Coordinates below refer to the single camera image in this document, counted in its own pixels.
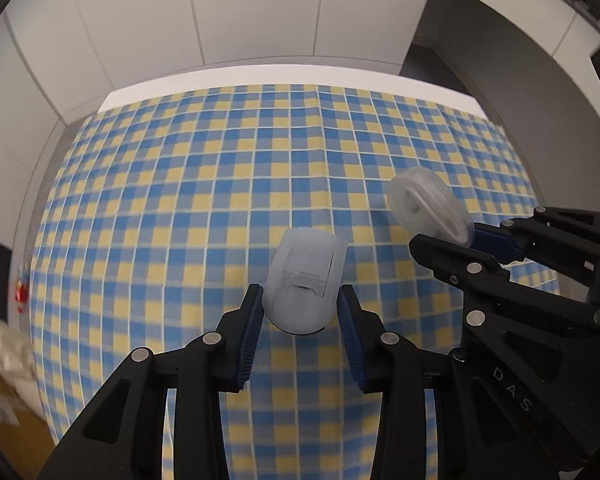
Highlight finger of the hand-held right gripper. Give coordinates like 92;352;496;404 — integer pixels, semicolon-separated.
472;205;600;273
409;232;600;333

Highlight blue yellow checkered tablecloth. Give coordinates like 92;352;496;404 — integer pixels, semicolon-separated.
12;84;563;480

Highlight cream padded armchair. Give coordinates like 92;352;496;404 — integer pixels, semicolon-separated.
0;308;43;411

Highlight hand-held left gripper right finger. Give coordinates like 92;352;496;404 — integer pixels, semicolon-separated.
337;284;483;480

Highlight brown cardboard box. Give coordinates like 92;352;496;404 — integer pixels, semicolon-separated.
0;367;56;466

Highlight light blue plastic case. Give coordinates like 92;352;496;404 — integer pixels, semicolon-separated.
261;227;347;335

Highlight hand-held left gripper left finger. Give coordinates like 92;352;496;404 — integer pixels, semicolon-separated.
37;283;265;480

